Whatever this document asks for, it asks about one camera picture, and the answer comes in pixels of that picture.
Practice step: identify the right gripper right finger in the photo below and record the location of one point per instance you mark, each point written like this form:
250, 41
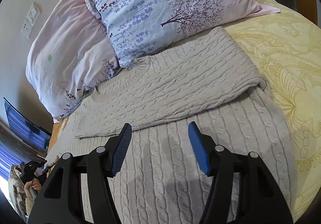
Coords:
259, 198

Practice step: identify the beige cable knit sweater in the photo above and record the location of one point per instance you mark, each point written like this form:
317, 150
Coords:
208, 80

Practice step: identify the person's left hand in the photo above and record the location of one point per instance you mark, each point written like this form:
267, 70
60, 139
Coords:
35, 184

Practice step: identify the left floral pillow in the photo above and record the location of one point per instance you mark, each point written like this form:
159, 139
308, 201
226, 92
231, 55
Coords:
70, 56

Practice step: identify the floral pillow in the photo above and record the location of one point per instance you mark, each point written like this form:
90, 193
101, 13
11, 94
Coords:
142, 27
70, 56

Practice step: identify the yellow patterned bedspread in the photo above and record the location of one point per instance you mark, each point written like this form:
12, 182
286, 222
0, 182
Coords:
285, 47

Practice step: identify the right floral pillow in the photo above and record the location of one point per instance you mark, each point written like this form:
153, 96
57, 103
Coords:
142, 27

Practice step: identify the white wall switch plate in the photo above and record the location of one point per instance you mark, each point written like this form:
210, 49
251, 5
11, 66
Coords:
31, 19

